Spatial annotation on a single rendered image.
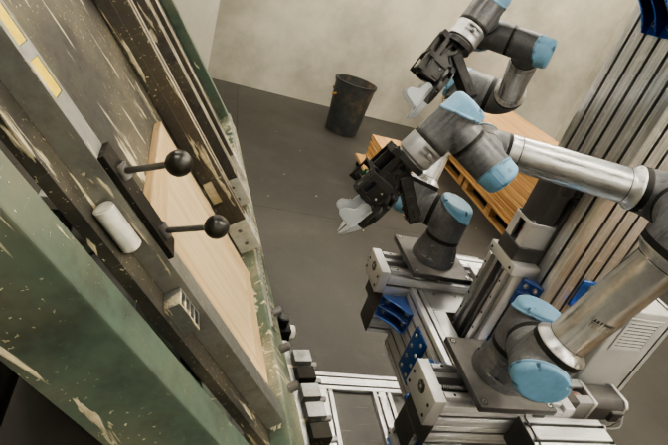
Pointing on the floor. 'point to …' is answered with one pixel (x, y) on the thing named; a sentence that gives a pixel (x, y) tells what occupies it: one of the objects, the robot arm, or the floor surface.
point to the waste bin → (349, 104)
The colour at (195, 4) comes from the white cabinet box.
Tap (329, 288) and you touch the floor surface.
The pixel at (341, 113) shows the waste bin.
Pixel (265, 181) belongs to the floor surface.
